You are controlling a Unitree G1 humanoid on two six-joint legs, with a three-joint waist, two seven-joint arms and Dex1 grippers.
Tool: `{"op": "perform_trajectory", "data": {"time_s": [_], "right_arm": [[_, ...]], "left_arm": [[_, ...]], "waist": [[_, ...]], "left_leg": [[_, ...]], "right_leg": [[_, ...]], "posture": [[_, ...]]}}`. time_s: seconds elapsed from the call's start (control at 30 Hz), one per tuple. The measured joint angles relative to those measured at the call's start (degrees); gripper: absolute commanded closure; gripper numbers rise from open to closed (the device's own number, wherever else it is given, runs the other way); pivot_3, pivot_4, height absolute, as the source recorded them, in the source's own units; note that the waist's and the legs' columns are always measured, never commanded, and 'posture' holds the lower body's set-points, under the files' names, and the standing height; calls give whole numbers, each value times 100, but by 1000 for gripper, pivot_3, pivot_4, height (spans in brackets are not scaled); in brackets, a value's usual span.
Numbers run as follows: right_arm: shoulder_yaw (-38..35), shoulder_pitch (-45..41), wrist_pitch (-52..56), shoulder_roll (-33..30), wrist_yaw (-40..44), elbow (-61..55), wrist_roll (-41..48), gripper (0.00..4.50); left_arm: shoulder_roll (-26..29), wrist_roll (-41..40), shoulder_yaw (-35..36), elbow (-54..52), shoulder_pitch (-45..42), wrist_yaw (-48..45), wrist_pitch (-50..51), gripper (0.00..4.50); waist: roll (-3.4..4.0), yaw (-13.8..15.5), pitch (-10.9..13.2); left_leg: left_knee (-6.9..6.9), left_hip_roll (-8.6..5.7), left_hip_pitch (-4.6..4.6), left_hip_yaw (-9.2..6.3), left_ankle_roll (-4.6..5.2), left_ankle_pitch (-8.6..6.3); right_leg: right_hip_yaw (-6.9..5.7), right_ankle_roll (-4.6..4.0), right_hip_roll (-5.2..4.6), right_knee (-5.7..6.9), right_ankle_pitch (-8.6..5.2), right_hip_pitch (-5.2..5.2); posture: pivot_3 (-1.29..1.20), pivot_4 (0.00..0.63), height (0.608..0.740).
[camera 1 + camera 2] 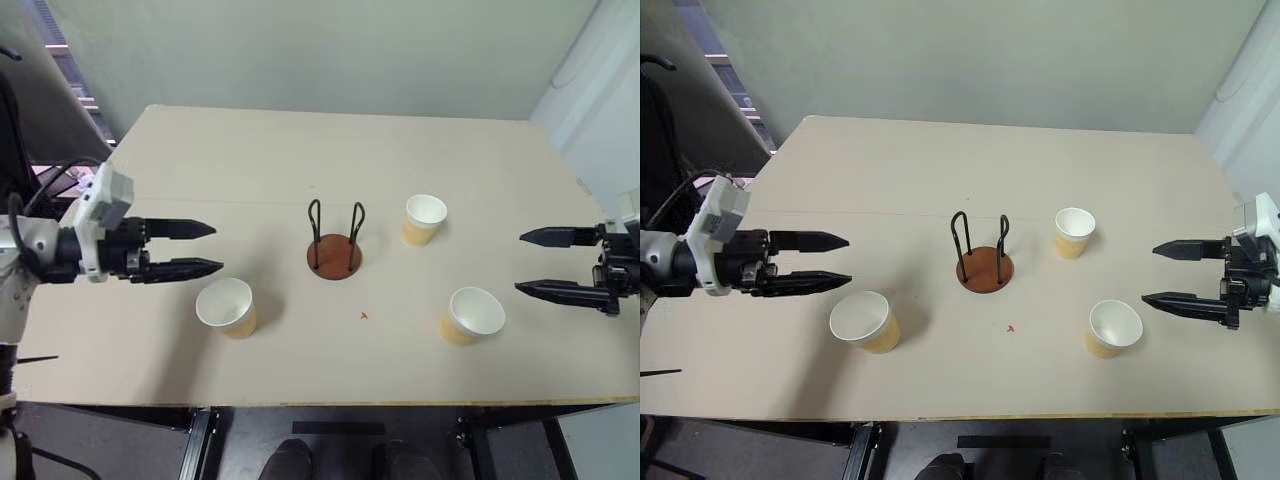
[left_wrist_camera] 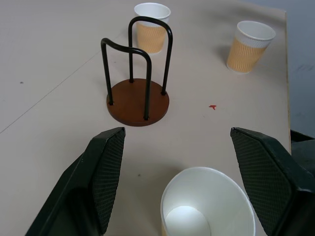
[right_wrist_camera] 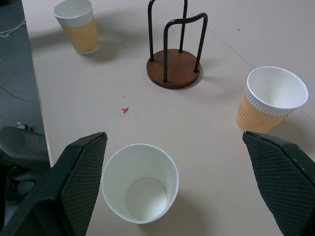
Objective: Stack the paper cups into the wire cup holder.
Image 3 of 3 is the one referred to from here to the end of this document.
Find black wire cup rack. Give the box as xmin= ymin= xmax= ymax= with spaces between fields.
xmin=146 ymin=0 xmax=208 ymax=89

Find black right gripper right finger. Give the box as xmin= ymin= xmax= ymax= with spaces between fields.
xmin=242 ymin=131 xmax=315 ymax=236

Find white cable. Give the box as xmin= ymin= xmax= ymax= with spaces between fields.
xmin=0 ymin=17 xmax=27 ymax=38

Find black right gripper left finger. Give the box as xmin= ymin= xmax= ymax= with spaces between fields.
xmin=0 ymin=131 xmax=108 ymax=236

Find orange ribbed paper cup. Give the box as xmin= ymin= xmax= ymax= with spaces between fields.
xmin=235 ymin=66 xmax=309 ymax=135
xmin=52 ymin=0 xmax=100 ymax=55

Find dark grey chair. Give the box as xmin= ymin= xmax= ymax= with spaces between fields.
xmin=0 ymin=124 xmax=53 ymax=217

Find white paper cup near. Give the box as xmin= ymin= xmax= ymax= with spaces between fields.
xmin=101 ymin=144 xmax=180 ymax=225

